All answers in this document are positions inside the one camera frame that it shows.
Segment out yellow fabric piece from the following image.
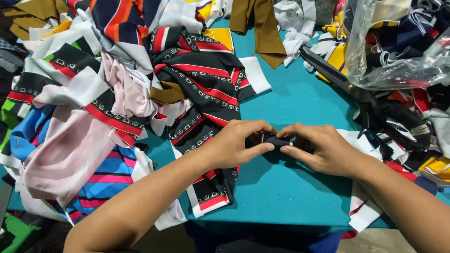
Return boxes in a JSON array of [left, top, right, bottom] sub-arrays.
[[203, 28, 235, 53]]

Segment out white fabric scraps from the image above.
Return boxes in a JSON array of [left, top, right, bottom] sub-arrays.
[[274, 0, 319, 67]]

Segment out person's left hand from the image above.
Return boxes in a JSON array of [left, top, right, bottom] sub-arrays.
[[207, 119, 278, 170]]

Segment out blue pink striped fabric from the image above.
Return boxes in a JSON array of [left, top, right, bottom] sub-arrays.
[[66, 145, 156, 226]]

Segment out light pink crumpled fabric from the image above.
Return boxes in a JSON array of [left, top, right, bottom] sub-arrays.
[[101, 52, 157, 119]]

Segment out person's right hand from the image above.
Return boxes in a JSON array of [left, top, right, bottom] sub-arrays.
[[276, 123, 367, 179]]

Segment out black white red green fabric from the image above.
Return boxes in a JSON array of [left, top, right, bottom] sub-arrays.
[[6, 34, 149, 148]]

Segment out plain blue fabric piece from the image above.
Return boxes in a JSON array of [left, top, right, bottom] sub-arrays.
[[10, 105, 57, 163]]

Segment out large black scissors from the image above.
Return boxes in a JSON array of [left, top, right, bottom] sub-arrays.
[[300, 46, 396, 160]]

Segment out small black fabric roll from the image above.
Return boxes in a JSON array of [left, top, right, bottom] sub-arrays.
[[261, 134, 294, 152]]

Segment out green fabric piece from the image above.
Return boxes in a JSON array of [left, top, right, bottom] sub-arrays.
[[0, 212, 42, 253]]

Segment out olive brown fabric pile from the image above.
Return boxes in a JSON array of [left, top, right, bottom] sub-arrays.
[[3, 0, 71, 41]]

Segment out black red patterned striped fabric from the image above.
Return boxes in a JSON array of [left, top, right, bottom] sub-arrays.
[[149, 26, 259, 219]]

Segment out navy orange striped fabric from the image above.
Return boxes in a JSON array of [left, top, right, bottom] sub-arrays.
[[67, 0, 170, 71]]

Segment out teal table cloth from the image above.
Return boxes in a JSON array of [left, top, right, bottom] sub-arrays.
[[7, 18, 450, 232]]

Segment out clear plastic bag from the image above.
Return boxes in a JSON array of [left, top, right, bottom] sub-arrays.
[[343, 0, 450, 92]]

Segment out brown fabric strip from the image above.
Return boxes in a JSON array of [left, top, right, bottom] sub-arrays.
[[229, 0, 287, 70]]

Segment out pink fabric piece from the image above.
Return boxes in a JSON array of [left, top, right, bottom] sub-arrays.
[[22, 105, 117, 208]]

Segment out heap of mixed fabric scraps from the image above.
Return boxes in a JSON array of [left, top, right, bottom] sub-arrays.
[[304, 0, 450, 197]]

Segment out person's dark clothing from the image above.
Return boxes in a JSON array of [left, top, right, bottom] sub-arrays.
[[184, 221, 346, 253]]

